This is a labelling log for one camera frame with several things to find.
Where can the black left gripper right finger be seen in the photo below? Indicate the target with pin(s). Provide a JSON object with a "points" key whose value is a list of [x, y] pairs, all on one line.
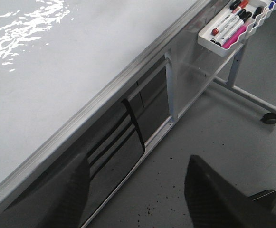
{"points": [[214, 203]]}

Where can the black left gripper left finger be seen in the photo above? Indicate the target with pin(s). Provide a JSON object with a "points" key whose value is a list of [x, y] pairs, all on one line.
{"points": [[58, 203]]}

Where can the grey metal whiteboard stand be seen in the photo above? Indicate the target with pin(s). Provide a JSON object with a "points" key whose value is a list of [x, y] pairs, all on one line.
{"points": [[167, 125]]}

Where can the dark glass panel with stripes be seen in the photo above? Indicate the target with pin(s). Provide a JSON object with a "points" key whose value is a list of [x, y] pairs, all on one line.
{"points": [[112, 145]]}

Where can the black caster wheel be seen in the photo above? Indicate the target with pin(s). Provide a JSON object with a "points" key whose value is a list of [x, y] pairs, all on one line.
{"points": [[269, 118]]}

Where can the pink marker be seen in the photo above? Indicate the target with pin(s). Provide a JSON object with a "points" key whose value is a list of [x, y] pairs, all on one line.
{"points": [[234, 37]]}

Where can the white plastic marker tray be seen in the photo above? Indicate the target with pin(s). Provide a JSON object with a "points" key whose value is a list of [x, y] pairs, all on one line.
{"points": [[205, 36]]}

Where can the black capped marker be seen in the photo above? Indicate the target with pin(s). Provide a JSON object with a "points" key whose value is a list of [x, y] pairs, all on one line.
{"points": [[222, 34]]}

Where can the red capped marker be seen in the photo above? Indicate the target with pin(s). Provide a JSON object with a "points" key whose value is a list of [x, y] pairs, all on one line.
{"points": [[235, 7]]}

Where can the blue capped marker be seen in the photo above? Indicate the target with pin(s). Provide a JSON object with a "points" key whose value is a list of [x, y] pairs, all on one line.
{"points": [[265, 13]]}

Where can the white whiteboard with aluminium frame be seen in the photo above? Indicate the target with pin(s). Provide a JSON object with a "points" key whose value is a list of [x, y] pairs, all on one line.
{"points": [[62, 60]]}

